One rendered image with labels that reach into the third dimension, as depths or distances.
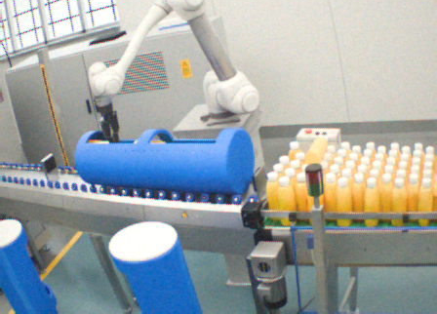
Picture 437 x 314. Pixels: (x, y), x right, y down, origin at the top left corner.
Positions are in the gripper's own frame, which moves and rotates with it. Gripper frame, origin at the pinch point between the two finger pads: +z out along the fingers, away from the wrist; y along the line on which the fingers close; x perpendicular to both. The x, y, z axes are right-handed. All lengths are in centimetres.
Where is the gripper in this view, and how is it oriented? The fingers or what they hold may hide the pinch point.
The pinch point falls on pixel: (114, 141)
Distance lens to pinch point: 263.1
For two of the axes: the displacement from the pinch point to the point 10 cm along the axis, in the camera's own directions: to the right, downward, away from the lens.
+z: 2.0, 9.0, 3.8
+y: -4.2, 4.3, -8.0
